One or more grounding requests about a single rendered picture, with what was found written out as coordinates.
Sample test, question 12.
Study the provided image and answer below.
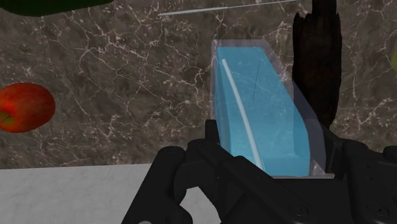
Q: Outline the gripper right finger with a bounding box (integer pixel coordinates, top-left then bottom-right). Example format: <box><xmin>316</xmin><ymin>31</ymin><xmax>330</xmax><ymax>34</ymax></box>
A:
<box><xmin>321</xmin><ymin>124</ymin><xmax>397</xmax><ymax>224</ymax></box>

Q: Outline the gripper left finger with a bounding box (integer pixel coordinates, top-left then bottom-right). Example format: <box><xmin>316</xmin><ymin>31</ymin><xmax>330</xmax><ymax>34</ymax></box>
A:
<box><xmin>120</xmin><ymin>119</ymin><xmax>312</xmax><ymax>224</ymax></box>

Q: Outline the dark brown jagged upright object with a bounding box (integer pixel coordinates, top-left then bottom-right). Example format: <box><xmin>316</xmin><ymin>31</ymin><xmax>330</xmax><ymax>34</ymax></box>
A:
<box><xmin>292</xmin><ymin>0</ymin><xmax>343</xmax><ymax>130</ymax></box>

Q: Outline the red apple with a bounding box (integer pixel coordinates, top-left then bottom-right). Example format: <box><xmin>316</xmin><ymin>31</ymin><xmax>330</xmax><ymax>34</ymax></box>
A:
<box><xmin>0</xmin><ymin>82</ymin><xmax>57</xmax><ymax>134</ymax></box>

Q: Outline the dark green rounded object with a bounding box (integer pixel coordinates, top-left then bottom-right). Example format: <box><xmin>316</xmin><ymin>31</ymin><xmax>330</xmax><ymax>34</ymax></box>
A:
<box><xmin>0</xmin><ymin>0</ymin><xmax>115</xmax><ymax>18</ymax></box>

